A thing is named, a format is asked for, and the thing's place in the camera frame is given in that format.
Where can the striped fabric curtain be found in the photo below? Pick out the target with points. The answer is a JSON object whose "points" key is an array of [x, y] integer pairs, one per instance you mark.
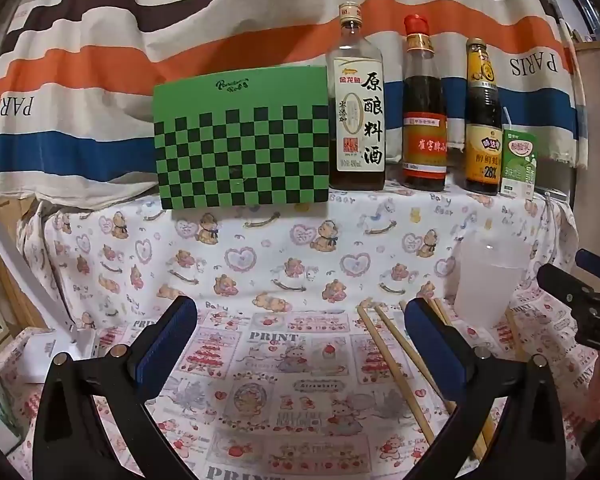
{"points": [[130, 60]]}

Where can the white lamp base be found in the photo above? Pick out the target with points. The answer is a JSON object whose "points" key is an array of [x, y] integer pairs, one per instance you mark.
{"points": [[45, 355]]}

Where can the red cap sauce bottle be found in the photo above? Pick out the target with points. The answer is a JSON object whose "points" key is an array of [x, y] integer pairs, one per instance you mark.
{"points": [[422, 110]]}

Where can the clear plastic bottle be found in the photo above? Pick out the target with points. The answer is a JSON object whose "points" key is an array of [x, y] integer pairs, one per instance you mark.
{"points": [[587, 15]]}

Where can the green checkered box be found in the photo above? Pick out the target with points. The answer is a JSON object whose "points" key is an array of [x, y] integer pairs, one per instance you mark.
{"points": [[240, 150]]}

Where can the clear plastic cup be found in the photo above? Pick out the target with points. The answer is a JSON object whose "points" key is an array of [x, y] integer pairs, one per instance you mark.
{"points": [[487, 285]]}

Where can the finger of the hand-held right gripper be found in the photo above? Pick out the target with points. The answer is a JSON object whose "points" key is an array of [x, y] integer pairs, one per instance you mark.
{"points": [[587, 261], [562, 282]]}

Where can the bear print tablecloth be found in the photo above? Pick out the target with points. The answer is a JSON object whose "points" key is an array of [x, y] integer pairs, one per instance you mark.
{"points": [[280, 260]]}

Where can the clear cooking wine bottle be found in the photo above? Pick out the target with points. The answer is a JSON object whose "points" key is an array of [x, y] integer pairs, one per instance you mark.
{"points": [[355, 125]]}

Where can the yellow label sauce bottle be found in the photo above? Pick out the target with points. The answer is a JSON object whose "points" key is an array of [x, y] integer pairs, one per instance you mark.
{"points": [[482, 160]]}

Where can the grey electronic device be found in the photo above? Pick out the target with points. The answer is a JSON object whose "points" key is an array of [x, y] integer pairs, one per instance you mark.
{"points": [[552, 193]]}

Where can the green milk carton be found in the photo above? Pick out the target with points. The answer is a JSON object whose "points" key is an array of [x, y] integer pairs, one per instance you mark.
{"points": [[519, 165]]}

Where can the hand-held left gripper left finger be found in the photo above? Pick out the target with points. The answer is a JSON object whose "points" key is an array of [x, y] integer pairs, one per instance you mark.
{"points": [[166, 344]]}

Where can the beige wooden cabinet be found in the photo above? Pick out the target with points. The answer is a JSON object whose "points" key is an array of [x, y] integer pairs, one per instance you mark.
{"points": [[597, 135]]}

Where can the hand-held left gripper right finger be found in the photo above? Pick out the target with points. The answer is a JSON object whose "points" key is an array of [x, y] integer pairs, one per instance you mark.
{"points": [[431, 347]]}

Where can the strawberry print cloth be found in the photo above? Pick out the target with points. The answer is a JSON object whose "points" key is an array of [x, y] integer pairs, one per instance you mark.
{"points": [[290, 385]]}

